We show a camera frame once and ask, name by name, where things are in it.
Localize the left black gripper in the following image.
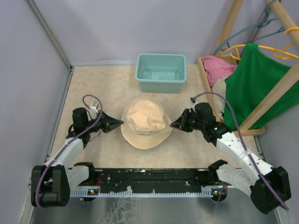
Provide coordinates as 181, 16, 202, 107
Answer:
85, 110, 123, 133

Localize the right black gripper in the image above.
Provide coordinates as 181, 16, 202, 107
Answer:
171, 108, 205, 133

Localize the beige bucket hat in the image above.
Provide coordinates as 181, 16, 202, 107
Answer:
121, 97, 172, 150

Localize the teal plastic bin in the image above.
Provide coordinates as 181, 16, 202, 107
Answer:
135, 53, 187, 93

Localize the wooden clothes rack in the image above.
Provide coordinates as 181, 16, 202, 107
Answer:
197, 0, 299, 139

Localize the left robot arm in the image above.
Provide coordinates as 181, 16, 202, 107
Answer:
31, 107, 123, 208

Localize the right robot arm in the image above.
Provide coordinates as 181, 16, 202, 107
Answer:
170, 103, 292, 214

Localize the pink garment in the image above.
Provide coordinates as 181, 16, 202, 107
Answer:
201, 56, 237, 87

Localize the green tank top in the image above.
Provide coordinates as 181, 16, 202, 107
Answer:
224, 43, 290, 131

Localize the yellow clothes hanger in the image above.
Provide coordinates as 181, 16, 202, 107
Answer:
213, 25, 299, 60

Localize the grey-blue clothes hanger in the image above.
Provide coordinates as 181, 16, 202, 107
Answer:
213, 0, 285, 56

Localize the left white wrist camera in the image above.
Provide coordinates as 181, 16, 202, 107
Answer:
89, 101, 99, 119

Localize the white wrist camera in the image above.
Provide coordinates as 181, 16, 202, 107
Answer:
89, 101, 99, 119
190, 98, 201, 111

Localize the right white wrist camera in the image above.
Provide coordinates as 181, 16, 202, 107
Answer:
190, 98, 201, 111

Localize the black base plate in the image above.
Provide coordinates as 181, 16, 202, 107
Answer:
79, 168, 224, 193

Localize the white toothed cable strip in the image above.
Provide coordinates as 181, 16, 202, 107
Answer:
70, 187, 221, 198

